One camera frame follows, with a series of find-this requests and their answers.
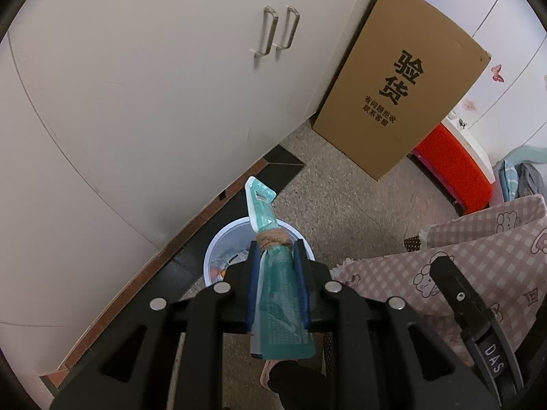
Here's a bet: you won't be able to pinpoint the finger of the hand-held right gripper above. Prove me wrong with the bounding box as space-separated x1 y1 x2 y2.
429 254 493 343

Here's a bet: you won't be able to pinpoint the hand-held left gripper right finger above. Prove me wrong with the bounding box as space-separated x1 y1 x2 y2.
293 239 499 410

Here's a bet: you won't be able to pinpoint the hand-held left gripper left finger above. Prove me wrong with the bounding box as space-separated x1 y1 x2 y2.
51 241 261 410

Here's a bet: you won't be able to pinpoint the teal pouch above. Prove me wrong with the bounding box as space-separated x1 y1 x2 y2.
244 176 317 360

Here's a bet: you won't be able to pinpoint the white plastic bin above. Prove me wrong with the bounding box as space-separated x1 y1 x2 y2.
202 216 317 292

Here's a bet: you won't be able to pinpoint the pink checked tablecloth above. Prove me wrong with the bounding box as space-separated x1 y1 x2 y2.
329 194 547 377

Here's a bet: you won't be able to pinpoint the pink slipper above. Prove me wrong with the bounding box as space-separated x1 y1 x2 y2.
259 358 283 392

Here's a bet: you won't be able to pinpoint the person's black pants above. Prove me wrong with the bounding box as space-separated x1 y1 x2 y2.
267 360 339 410

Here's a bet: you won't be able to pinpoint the red storage box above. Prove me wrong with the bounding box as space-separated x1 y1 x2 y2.
409 113 497 215

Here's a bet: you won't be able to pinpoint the folded clothes pile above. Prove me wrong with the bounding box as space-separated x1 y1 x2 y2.
515 162 546 200

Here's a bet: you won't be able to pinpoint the white floor cabinet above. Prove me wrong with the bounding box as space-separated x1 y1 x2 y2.
0 0 384 396

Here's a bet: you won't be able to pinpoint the large cardboard box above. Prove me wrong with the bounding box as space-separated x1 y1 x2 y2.
311 0 492 181

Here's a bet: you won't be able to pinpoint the white wardrobe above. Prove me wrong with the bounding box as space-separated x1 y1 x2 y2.
421 0 547 167

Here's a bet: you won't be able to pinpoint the metal cabinet handle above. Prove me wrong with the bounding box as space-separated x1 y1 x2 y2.
253 6 279 57
275 5 300 51

